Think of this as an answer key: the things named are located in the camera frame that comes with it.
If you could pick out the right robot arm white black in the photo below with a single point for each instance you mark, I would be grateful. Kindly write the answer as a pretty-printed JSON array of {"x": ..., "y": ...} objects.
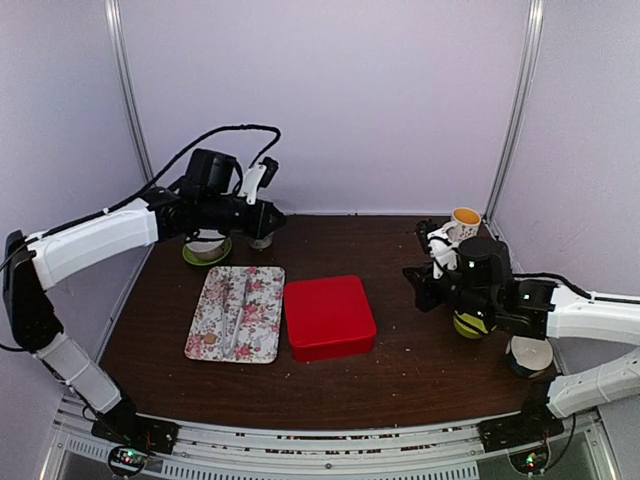
[{"x": 475, "y": 278}]

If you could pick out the lime green bowl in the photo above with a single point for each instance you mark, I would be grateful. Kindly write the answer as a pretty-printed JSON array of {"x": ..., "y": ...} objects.
[{"x": 469, "y": 326}]

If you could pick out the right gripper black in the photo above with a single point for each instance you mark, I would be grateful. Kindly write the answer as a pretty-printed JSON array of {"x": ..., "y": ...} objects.
[{"x": 421, "y": 283}]

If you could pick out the green saucer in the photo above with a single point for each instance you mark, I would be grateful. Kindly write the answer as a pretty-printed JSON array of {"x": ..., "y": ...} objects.
[{"x": 188, "y": 257}]

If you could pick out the floral rectangular tray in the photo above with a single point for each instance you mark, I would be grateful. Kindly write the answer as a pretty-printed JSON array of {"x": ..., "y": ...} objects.
[{"x": 259, "y": 333}]

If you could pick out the aluminium frame post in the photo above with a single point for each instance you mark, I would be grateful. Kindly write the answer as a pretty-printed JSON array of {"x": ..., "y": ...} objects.
[
  {"x": 526, "y": 74},
  {"x": 118, "y": 42}
]

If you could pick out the floral cream mug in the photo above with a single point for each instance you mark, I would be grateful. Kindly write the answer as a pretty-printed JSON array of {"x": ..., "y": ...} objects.
[{"x": 262, "y": 244}]

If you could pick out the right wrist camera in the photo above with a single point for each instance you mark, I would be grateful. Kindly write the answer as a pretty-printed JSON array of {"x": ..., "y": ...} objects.
[{"x": 436, "y": 242}]

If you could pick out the white mug orange inside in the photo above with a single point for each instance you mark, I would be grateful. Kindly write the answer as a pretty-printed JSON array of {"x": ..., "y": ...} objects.
[{"x": 463, "y": 224}]

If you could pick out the metal tongs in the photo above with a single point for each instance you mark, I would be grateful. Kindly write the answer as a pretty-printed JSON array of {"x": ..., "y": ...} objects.
[{"x": 235, "y": 300}]

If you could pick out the red box base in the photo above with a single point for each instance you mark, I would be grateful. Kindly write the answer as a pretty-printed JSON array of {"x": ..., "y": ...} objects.
[{"x": 332, "y": 350}]

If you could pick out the dark blue white bowl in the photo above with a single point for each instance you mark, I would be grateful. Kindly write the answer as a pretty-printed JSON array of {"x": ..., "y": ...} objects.
[{"x": 528, "y": 358}]

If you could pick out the tan heart chocolate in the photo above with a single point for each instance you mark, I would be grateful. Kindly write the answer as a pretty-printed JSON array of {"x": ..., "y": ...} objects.
[{"x": 209, "y": 338}]

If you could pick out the left aluminium frame post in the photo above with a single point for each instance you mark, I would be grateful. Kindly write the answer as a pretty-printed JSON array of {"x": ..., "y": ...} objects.
[{"x": 118, "y": 42}]

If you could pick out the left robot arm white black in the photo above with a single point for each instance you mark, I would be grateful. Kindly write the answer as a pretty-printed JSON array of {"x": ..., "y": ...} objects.
[{"x": 214, "y": 196}]

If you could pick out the right aluminium frame post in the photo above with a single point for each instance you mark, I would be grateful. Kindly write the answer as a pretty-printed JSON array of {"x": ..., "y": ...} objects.
[{"x": 526, "y": 74}]

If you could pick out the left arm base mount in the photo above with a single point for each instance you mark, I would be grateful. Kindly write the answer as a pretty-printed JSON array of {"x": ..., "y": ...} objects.
[{"x": 137, "y": 438}]

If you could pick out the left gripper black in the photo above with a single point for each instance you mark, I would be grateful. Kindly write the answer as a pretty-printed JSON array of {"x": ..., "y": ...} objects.
[{"x": 260, "y": 228}]

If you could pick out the red box lid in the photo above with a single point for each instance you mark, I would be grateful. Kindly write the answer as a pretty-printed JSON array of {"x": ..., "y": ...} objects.
[{"x": 328, "y": 312}]

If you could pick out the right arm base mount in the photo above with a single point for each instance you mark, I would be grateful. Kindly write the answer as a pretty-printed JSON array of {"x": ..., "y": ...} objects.
[{"x": 524, "y": 435}]

